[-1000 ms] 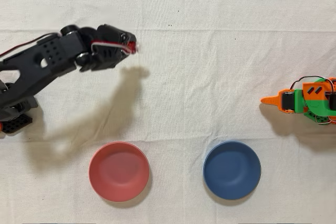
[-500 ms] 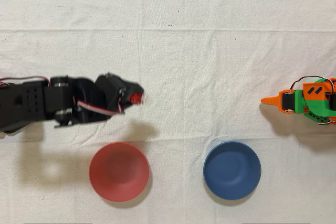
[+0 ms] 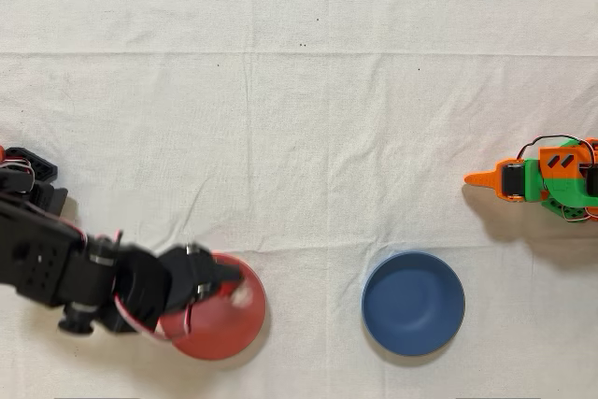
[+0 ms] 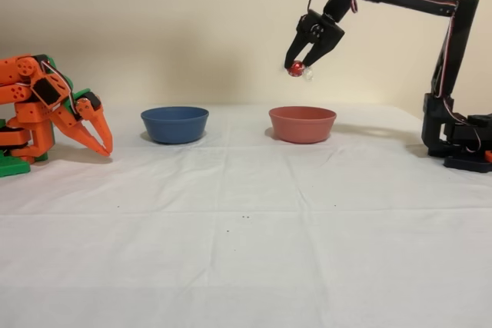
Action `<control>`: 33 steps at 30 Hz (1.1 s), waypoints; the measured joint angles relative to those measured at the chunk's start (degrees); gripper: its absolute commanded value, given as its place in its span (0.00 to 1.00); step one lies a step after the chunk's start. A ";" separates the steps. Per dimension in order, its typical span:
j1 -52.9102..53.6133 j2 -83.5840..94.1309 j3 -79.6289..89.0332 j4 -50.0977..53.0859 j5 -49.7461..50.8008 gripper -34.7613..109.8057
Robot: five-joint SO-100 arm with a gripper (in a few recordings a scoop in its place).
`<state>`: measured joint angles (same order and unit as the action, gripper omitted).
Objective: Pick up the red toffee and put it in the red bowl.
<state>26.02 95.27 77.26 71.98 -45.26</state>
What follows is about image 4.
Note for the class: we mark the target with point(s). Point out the small orange red knob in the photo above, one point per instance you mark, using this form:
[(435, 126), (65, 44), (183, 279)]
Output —
[(489, 155)]

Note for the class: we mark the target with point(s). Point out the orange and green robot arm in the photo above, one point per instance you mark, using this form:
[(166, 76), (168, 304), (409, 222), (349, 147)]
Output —
[(27, 120)]

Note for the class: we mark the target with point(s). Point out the red foil candy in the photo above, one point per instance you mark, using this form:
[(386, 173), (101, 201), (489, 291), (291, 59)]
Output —
[(296, 69)]

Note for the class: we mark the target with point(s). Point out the red bowl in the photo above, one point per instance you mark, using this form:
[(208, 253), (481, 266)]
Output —
[(301, 124)]

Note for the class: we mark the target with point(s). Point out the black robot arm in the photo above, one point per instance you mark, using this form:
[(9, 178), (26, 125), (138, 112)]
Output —
[(457, 36)]

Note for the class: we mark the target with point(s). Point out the white tablecloth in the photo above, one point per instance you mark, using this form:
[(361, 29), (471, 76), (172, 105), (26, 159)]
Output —
[(192, 259)]

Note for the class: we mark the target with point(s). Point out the blue bowl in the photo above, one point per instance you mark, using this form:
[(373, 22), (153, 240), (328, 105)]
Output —
[(175, 124)]

